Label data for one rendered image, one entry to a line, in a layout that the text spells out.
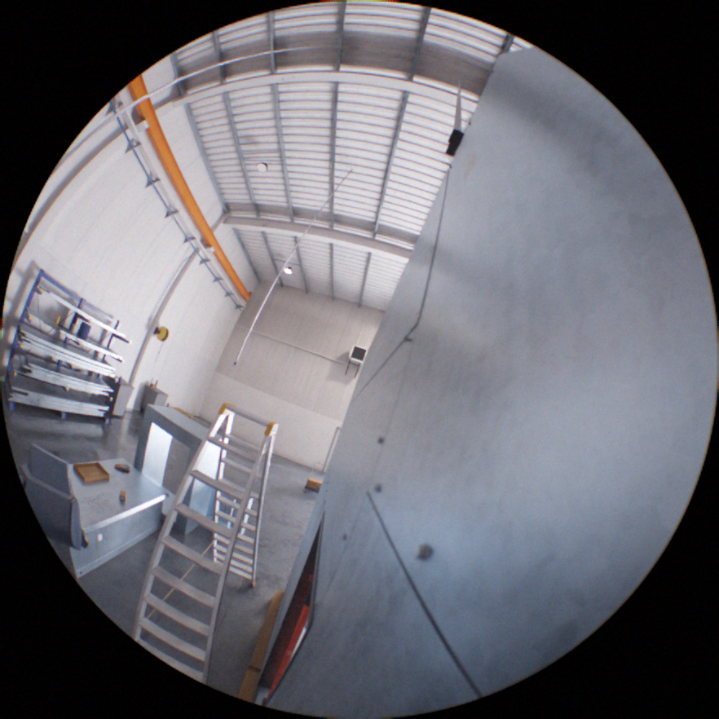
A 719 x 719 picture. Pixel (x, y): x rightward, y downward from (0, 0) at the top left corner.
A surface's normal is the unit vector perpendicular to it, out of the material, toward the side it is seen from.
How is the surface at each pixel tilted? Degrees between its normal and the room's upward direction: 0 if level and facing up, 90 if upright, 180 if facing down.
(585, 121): 90
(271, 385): 90
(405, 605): 90
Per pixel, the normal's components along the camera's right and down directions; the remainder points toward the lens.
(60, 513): 0.75, -0.58
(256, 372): 0.09, -0.25
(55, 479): 0.59, -0.80
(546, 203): -0.95, -0.33
